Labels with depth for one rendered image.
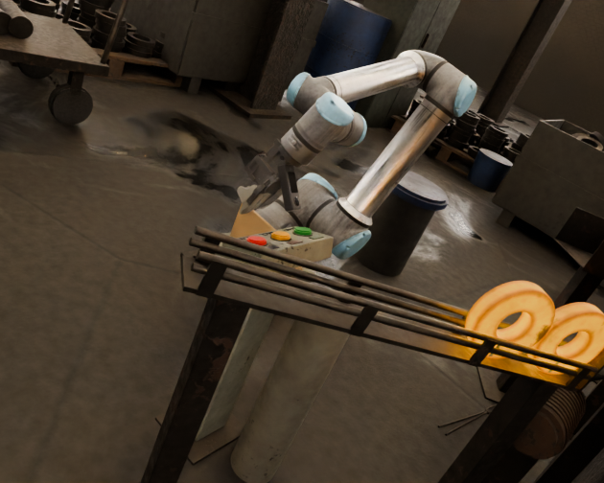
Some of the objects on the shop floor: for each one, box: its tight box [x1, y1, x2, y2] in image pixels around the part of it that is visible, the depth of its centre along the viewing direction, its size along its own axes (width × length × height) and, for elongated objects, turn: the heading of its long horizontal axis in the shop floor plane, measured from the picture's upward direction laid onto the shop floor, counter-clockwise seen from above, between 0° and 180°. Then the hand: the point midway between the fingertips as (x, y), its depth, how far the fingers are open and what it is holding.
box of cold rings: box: [110, 0, 329, 102], centre depth 414 cm, size 123×93×87 cm
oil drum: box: [303, 0, 392, 111], centre depth 468 cm, size 59×59×89 cm
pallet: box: [0, 0, 183, 87], centre depth 356 cm, size 120×81×44 cm
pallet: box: [385, 99, 530, 193], centre depth 502 cm, size 120×81×44 cm
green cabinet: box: [354, 0, 461, 128], centre depth 476 cm, size 48×70×150 cm
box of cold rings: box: [492, 120, 604, 288], centre depth 387 cm, size 103×83×79 cm
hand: (245, 212), depth 141 cm, fingers closed
